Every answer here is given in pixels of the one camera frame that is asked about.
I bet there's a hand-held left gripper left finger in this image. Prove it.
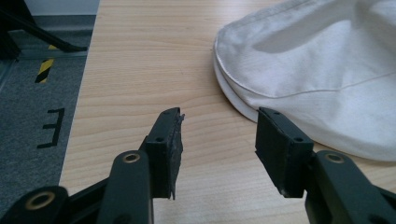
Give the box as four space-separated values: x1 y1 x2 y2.
96 106 186 224

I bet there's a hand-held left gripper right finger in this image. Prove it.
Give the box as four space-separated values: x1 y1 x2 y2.
254 106 396 224

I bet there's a white cloth cap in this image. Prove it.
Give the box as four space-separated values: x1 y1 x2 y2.
212 0 396 162

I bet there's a black floor tape mark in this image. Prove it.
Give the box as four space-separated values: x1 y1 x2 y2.
36 107 65 149

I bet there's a yellow black striped floor tape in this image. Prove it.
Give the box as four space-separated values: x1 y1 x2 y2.
34 44 60 84

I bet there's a black metal stand leg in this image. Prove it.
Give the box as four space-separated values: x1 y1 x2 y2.
0 0 89 60

